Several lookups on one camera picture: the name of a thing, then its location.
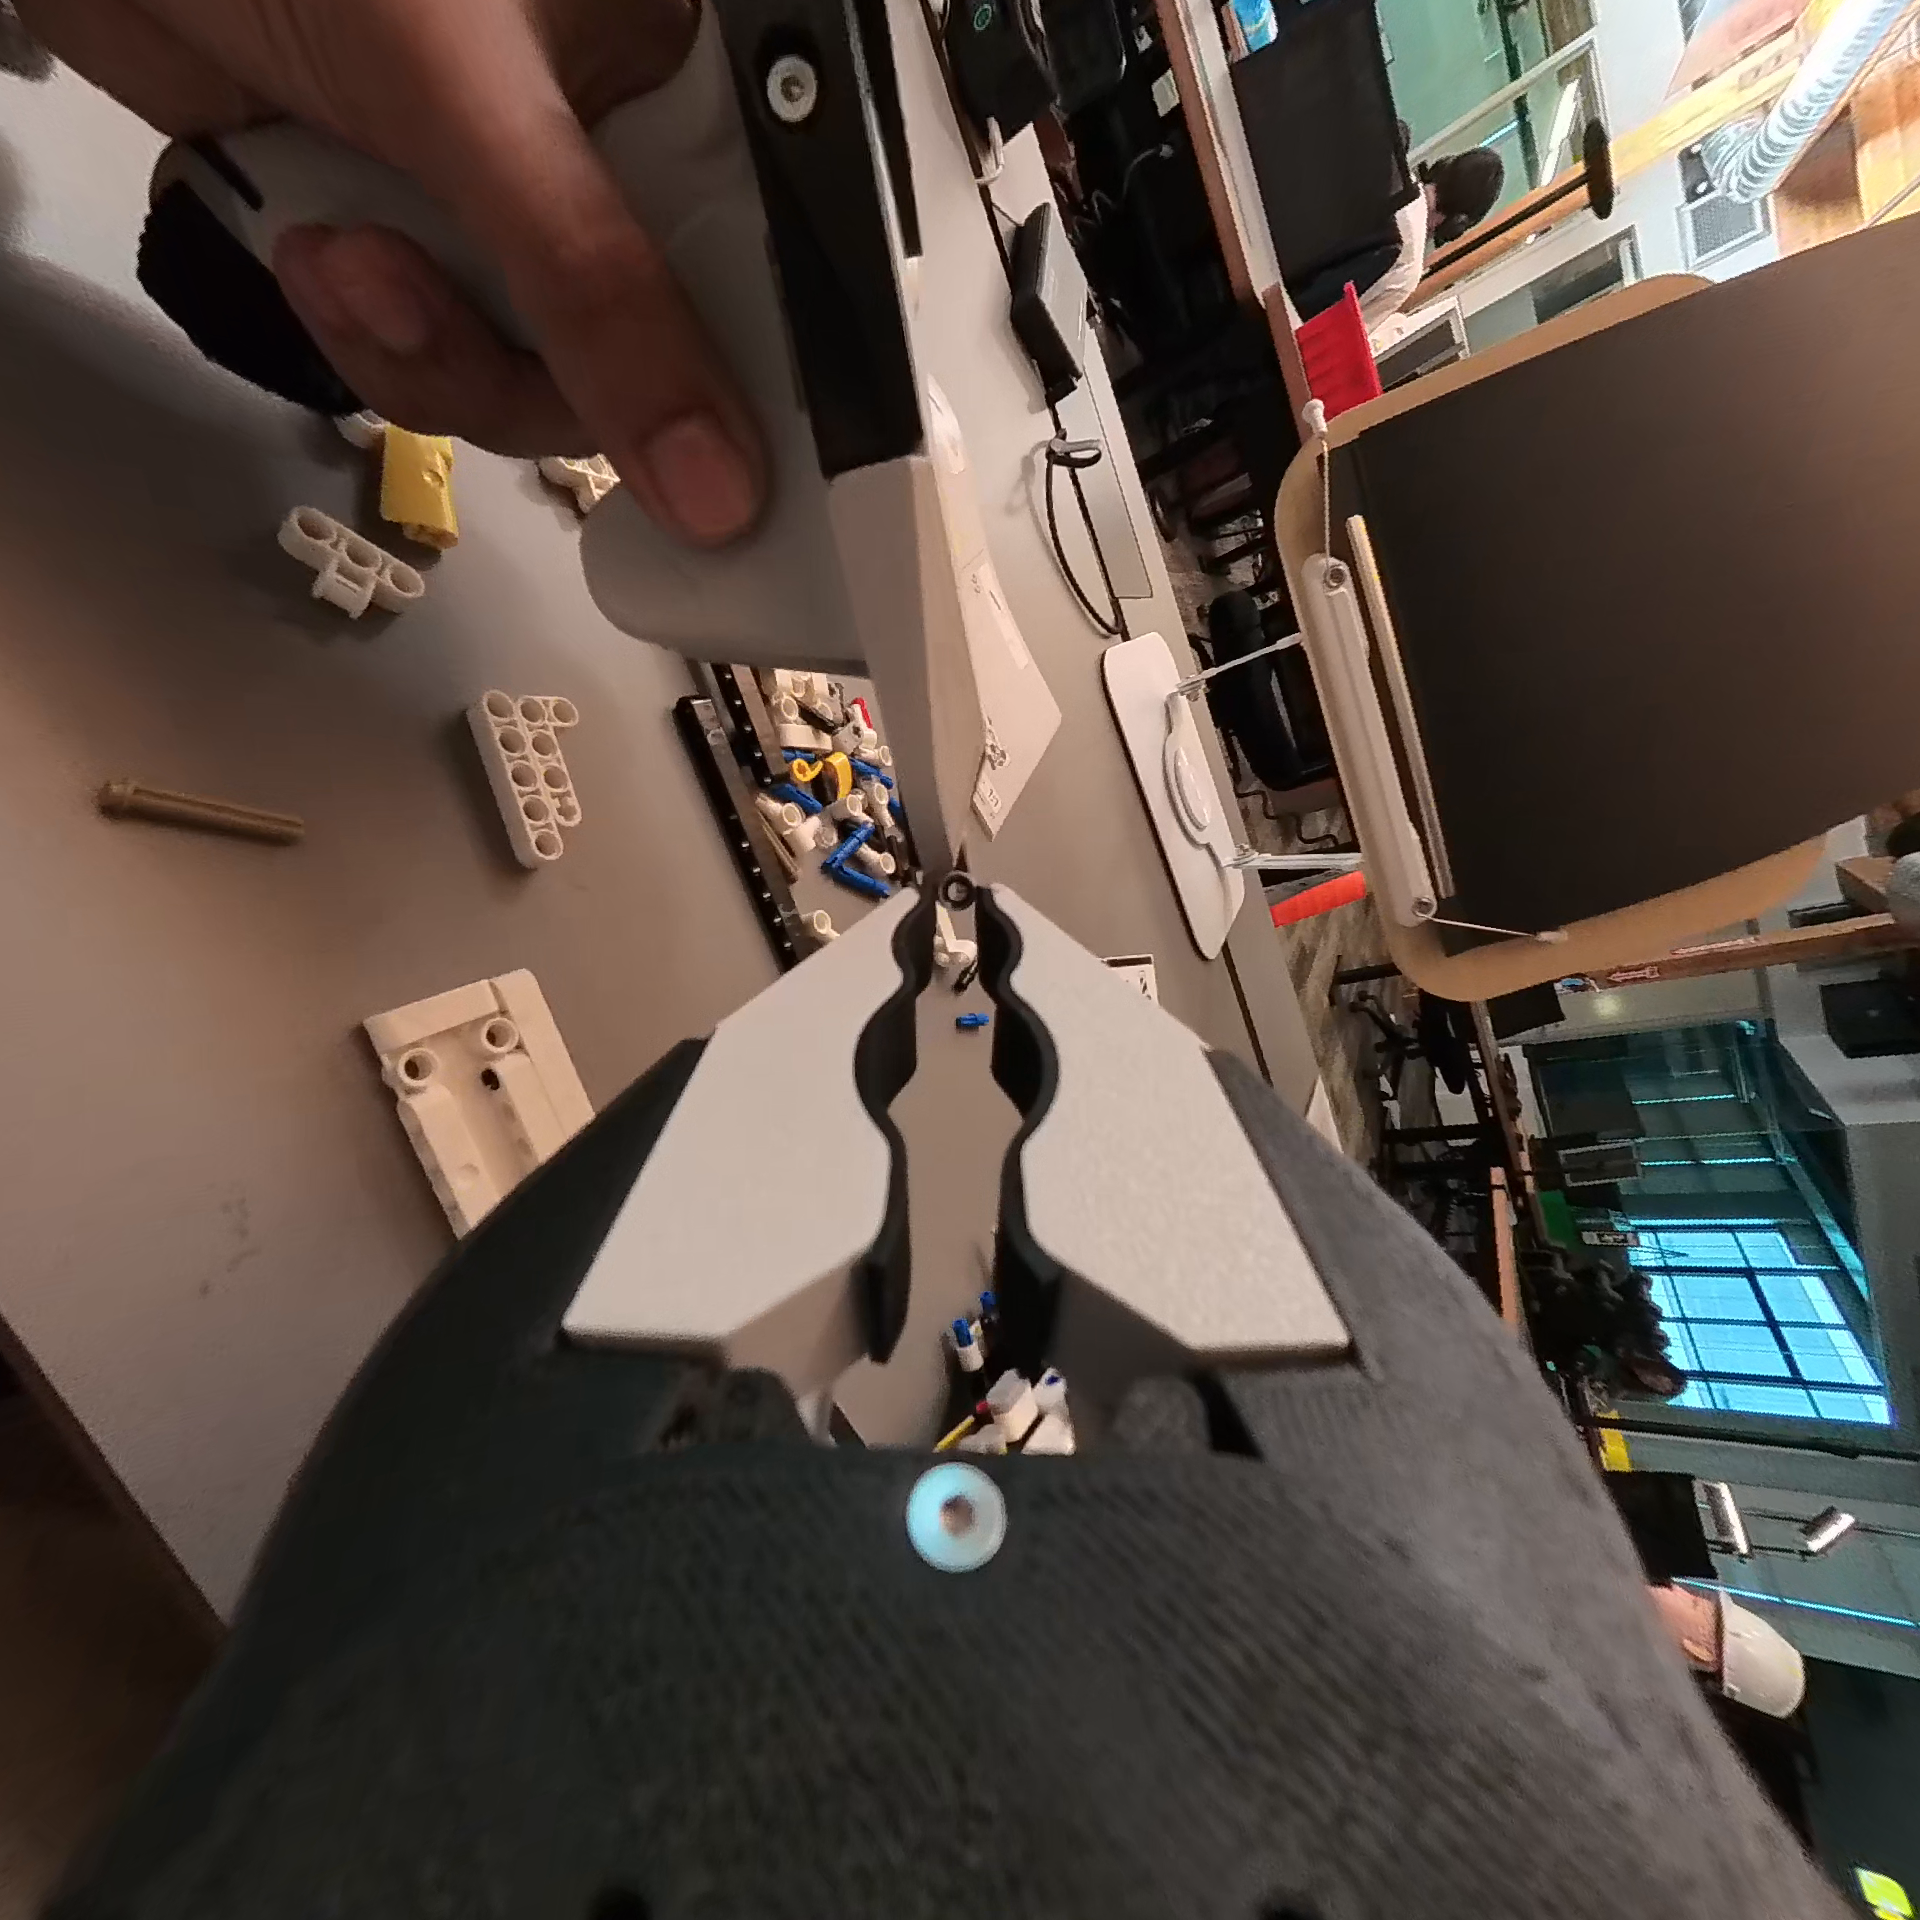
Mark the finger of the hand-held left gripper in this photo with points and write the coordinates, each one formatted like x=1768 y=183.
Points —
x=885 y=600

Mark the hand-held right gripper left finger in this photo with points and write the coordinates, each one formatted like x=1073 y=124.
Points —
x=736 y=1185

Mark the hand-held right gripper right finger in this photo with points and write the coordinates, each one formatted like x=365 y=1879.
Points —
x=1176 y=1200

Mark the pile of small lego pieces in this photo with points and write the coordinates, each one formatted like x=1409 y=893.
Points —
x=841 y=795

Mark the lego instruction booklet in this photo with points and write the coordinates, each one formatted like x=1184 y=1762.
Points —
x=996 y=630

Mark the long black lego beam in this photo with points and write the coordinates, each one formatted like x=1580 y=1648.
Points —
x=736 y=825

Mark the white lego panel plate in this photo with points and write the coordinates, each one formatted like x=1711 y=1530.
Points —
x=480 y=1095

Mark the partly built lego truck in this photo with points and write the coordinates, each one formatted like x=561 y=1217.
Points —
x=990 y=1402

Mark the white bent lego liftarm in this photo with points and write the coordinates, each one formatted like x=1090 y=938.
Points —
x=949 y=945

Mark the white lego cross connector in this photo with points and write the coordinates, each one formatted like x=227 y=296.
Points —
x=577 y=480

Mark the white L-shaped lego liftarm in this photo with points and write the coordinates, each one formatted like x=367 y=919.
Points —
x=525 y=781

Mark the yellow lego panel piece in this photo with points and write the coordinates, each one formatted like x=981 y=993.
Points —
x=415 y=483

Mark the white T-shaped lego connector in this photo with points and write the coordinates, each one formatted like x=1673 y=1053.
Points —
x=352 y=562

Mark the tan lego axle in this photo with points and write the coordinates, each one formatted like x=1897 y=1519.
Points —
x=202 y=811

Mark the person's left hand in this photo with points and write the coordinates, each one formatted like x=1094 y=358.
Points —
x=495 y=75

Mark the black charging dock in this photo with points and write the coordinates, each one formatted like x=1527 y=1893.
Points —
x=996 y=60

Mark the red plastic crate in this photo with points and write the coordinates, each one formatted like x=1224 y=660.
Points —
x=1335 y=352

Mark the black floor lamp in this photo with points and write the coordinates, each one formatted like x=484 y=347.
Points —
x=1596 y=165

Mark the black monitor with wooden rim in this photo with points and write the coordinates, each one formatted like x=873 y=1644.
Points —
x=1650 y=600

